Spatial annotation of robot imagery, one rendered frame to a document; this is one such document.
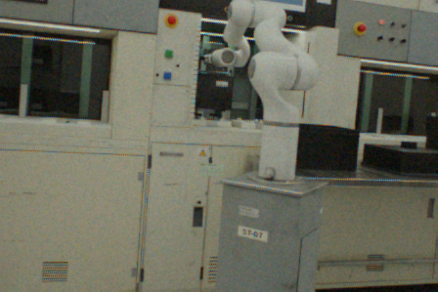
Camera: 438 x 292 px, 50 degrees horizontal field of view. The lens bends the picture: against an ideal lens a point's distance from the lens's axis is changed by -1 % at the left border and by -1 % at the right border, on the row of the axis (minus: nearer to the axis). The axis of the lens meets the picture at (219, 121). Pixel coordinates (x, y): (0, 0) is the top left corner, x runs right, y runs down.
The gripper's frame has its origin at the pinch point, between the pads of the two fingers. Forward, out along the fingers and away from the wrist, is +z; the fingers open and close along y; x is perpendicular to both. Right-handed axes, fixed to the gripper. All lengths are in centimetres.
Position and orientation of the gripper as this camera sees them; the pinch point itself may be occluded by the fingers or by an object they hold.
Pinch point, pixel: (209, 61)
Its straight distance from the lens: 253.4
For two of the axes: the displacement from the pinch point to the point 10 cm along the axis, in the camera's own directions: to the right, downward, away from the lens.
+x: 0.8, -10.0, -0.5
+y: 9.6, 0.6, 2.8
